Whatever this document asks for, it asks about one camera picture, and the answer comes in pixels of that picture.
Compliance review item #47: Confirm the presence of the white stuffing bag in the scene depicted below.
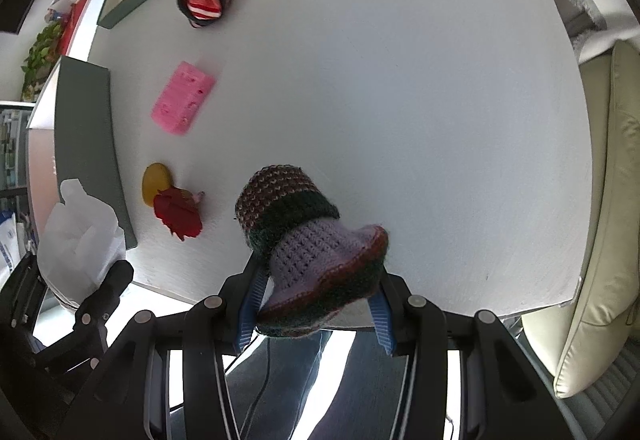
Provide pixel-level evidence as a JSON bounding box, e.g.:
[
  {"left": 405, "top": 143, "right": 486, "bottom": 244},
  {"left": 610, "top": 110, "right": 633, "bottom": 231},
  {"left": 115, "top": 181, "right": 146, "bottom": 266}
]
[{"left": 37, "top": 179, "right": 126, "bottom": 309}]

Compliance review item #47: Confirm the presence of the brown purple knit hat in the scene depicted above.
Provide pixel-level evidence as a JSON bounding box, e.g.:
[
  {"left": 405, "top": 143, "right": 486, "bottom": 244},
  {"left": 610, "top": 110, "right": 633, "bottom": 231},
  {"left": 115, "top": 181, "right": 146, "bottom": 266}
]
[{"left": 235, "top": 165, "right": 388, "bottom": 337}]

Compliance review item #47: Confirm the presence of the dark red fabric flower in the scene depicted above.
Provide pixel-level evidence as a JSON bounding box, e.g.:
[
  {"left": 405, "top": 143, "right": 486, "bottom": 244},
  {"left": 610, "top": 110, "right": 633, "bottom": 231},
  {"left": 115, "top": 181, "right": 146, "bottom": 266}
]
[{"left": 153, "top": 186, "right": 203, "bottom": 242}]

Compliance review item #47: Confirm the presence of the yellow round soap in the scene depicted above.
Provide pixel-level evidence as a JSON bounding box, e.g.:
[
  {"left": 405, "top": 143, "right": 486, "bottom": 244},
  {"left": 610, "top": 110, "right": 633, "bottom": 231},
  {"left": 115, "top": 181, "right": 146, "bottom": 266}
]
[{"left": 141, "top": 163, "right": 174, "bottom": 207}]

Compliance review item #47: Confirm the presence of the cream leather sofa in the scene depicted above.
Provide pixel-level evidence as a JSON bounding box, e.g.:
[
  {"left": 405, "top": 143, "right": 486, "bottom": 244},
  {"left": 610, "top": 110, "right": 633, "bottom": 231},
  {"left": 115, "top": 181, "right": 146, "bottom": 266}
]
[{"left": 522, "top": 41, "right": 639, "bottom": 399}]

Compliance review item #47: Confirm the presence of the large grey open box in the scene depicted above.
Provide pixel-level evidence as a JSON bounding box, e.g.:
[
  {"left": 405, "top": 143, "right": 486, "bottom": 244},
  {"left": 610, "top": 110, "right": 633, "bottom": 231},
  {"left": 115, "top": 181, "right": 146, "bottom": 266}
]
[{"left": 27, "top": 56, "right": 138, "bottom": 252}]

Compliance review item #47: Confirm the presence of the pink cheese sponge near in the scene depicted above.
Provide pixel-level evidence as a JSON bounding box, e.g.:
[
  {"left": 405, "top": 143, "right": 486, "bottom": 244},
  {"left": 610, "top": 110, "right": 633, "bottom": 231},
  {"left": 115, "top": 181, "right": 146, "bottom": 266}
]
[{"left": 151, "top": 61, "right": 216, "bottom": 136}]

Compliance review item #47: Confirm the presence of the green potted vine plant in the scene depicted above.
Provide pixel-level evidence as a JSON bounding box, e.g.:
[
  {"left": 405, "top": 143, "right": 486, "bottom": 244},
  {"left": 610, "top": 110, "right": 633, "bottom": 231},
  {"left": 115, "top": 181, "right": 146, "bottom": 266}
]
[{"left": 21, "top": 21, "right": 64, "bottom": 102}]

